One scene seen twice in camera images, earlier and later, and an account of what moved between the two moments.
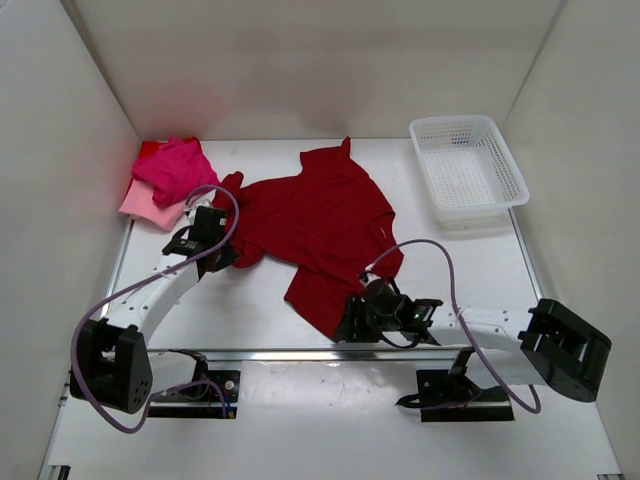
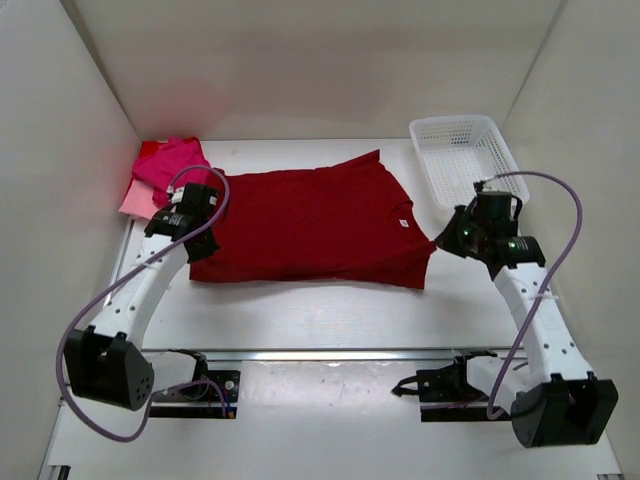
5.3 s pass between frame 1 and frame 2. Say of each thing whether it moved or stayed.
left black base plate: stayed
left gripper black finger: moved
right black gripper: moved
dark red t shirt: moved
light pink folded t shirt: stayed
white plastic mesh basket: stayed
